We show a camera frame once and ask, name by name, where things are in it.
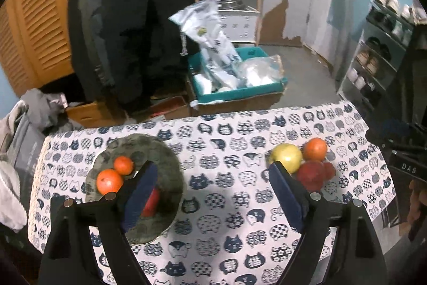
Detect white printed rice bag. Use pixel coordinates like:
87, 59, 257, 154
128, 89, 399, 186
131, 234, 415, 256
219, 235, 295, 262
169, 0, 243, 90

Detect yellow pear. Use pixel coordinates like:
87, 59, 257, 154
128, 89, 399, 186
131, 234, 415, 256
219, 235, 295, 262
268, 143, 303, 174

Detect grey clothes pile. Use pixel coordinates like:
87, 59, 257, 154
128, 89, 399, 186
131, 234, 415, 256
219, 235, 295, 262
1, 88, 82, 233

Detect wooden louvered cabinet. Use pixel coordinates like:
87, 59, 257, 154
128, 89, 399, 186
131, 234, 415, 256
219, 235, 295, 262
1, 0, 74, 96

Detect black hanging coat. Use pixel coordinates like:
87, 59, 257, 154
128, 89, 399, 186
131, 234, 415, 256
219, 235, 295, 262
68, 0, 198, 114

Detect small tangerine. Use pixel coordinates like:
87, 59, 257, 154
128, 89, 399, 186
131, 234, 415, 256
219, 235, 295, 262
323, 162, 336, 181
114, 155, 135, 176

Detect small red apple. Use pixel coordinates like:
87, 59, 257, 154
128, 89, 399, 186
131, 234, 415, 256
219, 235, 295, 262
296, 161, 325, 192

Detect large red apple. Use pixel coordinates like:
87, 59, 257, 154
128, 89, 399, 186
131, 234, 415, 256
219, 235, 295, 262
141, 187, 160, 217

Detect shoe rack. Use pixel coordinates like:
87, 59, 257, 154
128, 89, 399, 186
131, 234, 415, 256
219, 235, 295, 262
338, 0, 426, 119

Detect cat pattern tablecloth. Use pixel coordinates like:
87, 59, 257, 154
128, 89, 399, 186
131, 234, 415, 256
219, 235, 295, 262
28, 100, 396, 284

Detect teal cardboard box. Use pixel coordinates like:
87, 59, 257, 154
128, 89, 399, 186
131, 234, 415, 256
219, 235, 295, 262
189, 46, 288, 105

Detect person's right hand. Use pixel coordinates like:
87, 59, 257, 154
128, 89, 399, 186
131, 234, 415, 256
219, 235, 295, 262
407, 179, 427, 225

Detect clear plastic bag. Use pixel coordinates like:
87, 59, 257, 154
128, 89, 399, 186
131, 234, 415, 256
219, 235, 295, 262
236, 55, 284, 88

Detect large orange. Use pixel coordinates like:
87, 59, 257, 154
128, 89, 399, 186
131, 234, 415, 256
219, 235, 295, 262
303, 137, 328, 162

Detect green glass plate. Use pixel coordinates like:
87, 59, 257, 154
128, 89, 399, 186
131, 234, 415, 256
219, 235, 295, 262
85, 134, 186, 244

